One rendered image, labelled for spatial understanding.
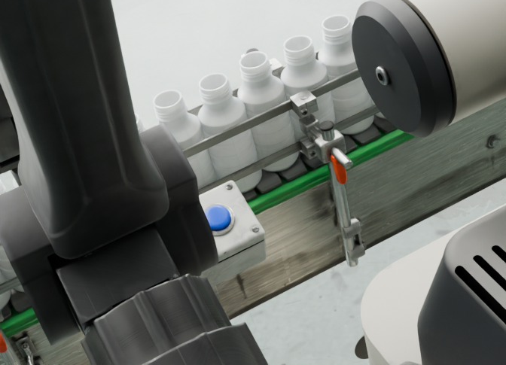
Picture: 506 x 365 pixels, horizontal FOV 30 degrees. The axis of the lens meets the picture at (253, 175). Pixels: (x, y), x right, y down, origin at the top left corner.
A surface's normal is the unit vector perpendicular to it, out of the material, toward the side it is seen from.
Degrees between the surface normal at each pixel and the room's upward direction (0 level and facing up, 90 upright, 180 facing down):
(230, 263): 110
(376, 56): 90
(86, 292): 30
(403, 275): 0
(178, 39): 0
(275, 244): 90
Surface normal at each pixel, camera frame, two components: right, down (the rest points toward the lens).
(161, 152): -0.01, -0.54
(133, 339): -0.25, -0.22
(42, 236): 0.14, -0.27
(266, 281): 0.43, 0.53
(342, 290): -0.20, -0.74
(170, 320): 0.25, -0.47
